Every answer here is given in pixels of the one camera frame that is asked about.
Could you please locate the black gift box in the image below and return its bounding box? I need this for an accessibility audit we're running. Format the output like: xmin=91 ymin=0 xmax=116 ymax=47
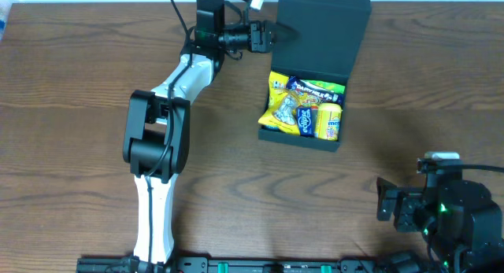
xmin=258 ymin=0 xmax=372 ymax=151

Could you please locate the purple dairy milk chocolate bar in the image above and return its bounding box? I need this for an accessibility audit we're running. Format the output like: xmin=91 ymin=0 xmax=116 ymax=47
xmin=286 ymin=77 xmax=345 ymax=107

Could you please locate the haribo gummy bag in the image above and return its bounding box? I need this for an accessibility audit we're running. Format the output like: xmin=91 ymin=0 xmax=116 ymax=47
xmin=304 ymin=79 xmax=346 ymax=94

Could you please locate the yellow snack bag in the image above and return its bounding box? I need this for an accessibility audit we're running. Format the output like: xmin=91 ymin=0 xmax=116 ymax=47
xmin=258 ymin=72 xmax=300 ymax=135

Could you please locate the blue eclipse mints tin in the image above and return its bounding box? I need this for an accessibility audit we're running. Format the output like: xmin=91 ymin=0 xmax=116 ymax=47
xmin=296 ymin=106 xmax=318 ymax=137

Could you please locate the yellow candy tube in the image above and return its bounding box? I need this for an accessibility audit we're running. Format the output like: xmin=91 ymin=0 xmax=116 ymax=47
xmin=314 ymin=103 xmax=343 ymax=141

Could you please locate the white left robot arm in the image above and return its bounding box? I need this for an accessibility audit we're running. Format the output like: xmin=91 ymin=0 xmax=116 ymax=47
xmin=123 ymin=0 xmax=297 ymax=272

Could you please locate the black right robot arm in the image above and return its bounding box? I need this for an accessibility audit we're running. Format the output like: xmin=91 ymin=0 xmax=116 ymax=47
xmin=376 ymin=151 xmax=503 ymax=272

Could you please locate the black mounting rail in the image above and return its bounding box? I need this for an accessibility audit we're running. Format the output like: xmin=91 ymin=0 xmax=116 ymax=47
xmin=76 ymin=252 xmax=434 ymax=273

